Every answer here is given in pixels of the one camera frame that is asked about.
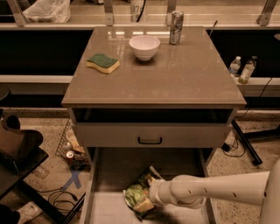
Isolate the white ceramic bowl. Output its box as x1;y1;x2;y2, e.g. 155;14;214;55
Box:
129;35;160;60

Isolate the wire basket with cans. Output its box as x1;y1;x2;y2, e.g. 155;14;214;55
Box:
55;120;89;165

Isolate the black floor cable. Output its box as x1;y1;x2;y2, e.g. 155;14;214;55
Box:
37;187;80;214

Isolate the silver beverage can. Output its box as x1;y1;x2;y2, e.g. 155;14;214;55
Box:
169;10;184;45

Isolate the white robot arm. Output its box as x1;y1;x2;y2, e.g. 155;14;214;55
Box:
133;161;280;224

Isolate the black table leg bar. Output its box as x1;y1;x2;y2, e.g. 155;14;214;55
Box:
232;120;263;165

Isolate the open grey middle drawer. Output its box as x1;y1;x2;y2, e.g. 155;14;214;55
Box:
80;148;216;224

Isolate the clear water bottle white cap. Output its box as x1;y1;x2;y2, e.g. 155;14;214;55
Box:
228;56;241;77

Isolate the black power adapter cable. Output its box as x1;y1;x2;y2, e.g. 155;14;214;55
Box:
220;136;247;158

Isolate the clear bottle dark cap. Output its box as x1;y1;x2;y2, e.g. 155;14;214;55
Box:
238;56;257;84

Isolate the grey cabinet with counter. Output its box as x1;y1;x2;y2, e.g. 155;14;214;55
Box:
61;25;247;165

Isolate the closed drawer with black handle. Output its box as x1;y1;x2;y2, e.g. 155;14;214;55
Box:
73;122;232;148

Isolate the white plastic bag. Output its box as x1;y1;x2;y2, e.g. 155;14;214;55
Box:
23;0;71;23

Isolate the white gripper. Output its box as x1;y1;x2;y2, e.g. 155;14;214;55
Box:
133;174;175;213

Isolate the brown chair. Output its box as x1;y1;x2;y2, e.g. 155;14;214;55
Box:
0;115;43;164

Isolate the green jalapeno chip bag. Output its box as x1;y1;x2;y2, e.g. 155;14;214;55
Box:
122;165;162;220

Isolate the green and yellow sponge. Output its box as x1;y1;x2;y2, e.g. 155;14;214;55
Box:
86;53;120;74

